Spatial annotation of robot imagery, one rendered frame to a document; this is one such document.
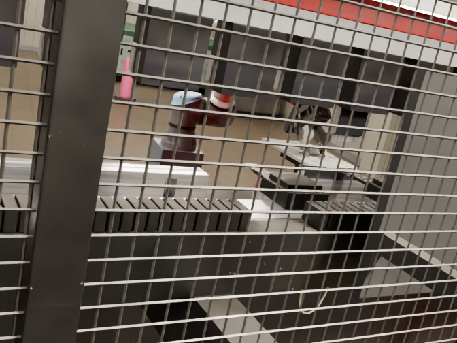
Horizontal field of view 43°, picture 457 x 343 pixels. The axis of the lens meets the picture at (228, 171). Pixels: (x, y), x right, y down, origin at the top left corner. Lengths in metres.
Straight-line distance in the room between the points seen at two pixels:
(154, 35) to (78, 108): 0.81
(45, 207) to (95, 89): 0.11
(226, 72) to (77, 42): 0.92
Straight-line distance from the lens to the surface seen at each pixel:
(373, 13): 1.60
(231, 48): 1.37
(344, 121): 1.65
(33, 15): 10.57
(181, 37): 1.31
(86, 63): 0.49
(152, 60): 1.30
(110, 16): 0.49
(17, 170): 1.29
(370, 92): 1.64
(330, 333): 1.90
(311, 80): 1.51
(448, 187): 1.20
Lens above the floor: 1.37
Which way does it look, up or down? 15 degrees down
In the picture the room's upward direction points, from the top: 12 degrees clockwise
